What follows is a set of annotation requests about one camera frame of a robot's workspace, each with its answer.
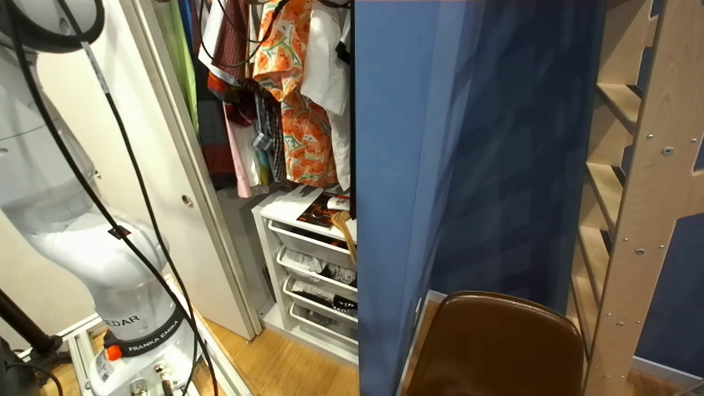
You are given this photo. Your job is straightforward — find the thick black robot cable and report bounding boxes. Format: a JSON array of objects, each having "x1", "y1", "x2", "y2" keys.
[{"x1": 0, "y1": 0, "x2": 222, "y2": 396}]

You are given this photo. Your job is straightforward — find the wooden loft ladder frame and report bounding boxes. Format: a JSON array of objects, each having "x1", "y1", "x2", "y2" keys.
[{"x1": 564, "y1": 0, "x2": 704, "y2": 396}]

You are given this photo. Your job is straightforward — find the magazine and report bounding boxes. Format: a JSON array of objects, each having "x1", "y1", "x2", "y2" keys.
[{"x1": 295, "y1": 191, "x2": 352, "y2": 232}]

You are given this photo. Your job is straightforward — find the dark red shirt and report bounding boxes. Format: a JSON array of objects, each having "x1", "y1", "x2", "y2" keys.
[{"x1": 201, "y1": 0, "x2": 260, "y2": 106}]

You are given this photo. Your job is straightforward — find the thin black cable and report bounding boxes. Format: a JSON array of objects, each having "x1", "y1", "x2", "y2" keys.
[{"x1": 55, "y1": 0, "x2": 193, "y2": 329}]

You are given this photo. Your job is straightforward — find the white wire drawer unit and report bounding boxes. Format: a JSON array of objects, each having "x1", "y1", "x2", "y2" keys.
[{"x1": 250, "y1": 186, "x2": 361, "y2": 368}]

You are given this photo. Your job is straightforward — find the black tripod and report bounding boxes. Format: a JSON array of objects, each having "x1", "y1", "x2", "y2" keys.
[{"x1": 0, "y1": 286, "x2": 65, "y2": 396}]

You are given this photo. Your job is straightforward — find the white sliding closet door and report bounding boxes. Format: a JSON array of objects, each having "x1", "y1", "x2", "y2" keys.
[{"x1": 34, "y1": 0, "x2": 264, "y2": 343}]

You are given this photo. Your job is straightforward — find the orange watermelon print shirt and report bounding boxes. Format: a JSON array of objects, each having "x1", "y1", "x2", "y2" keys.
[{"x1": 250, "y1": 0, "x2": 339, "y2": 190}]

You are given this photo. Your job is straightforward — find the pink garment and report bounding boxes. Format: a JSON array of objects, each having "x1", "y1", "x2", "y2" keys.
[{"x1": 219, "y1": 99, "x2": 256, "y2": 202}]

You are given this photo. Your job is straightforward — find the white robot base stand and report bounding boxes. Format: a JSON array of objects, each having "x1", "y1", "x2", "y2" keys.
[{"x1": 64, "y1": 274, "x2": 260, "y2": 396}]

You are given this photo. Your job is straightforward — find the brown wooden hanger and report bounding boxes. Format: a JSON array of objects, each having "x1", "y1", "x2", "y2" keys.
[{"x1": 327, "y1": 209, "x2": 359, "y2": 265}]

